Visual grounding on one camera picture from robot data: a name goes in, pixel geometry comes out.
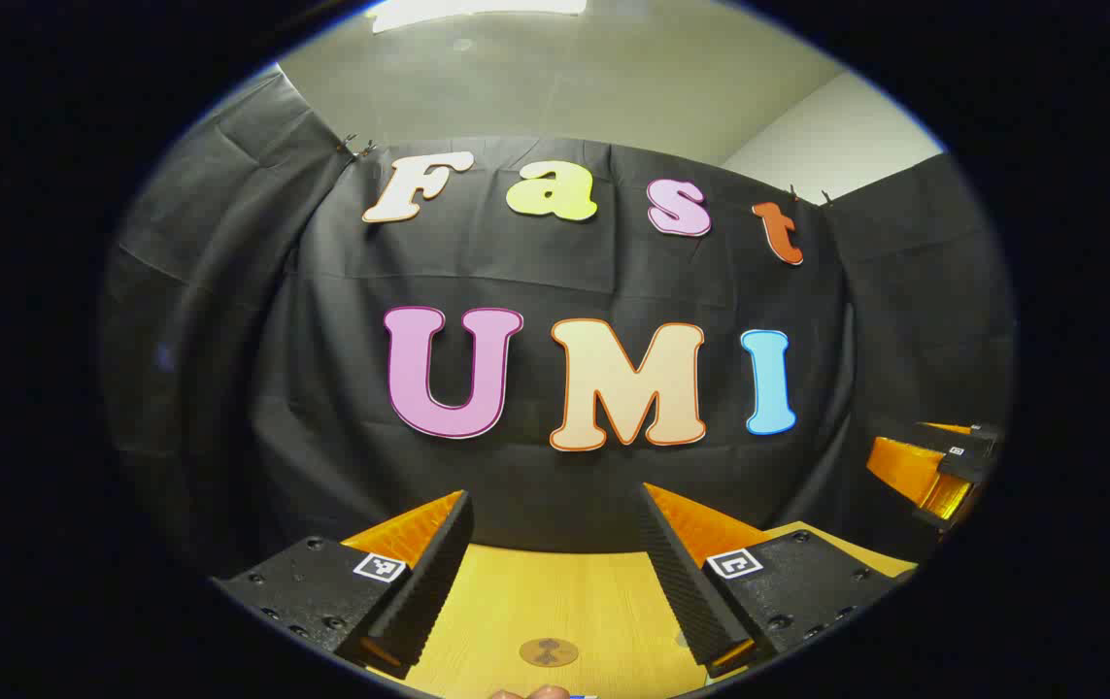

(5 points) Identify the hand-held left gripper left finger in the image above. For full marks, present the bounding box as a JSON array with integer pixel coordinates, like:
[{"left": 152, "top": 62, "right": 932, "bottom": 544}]
[{"left": 210, "top": 490, "right": 475, "bottom": 679}]

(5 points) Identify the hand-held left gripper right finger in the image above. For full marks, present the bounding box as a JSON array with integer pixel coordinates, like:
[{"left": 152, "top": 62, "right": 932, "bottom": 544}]
[{"left": 634, "top": 483, "right": 920, "bottom": 679}]

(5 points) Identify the round wooden coaster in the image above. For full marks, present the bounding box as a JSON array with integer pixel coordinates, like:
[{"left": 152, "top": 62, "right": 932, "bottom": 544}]
[{"left": 519, "top": 638, "right": 580, "bottom": 668}]

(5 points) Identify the wooden desktop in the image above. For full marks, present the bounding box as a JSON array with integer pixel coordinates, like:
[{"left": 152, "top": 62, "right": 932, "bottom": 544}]
[{"left": 360, "top": 521, "right": 917, "bottom": 699}]

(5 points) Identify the ceiling light panel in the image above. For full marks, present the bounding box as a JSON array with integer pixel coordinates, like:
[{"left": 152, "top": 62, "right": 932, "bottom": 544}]
[{"left": 370, "top": 0, "right": 588, "bottom": 34}]

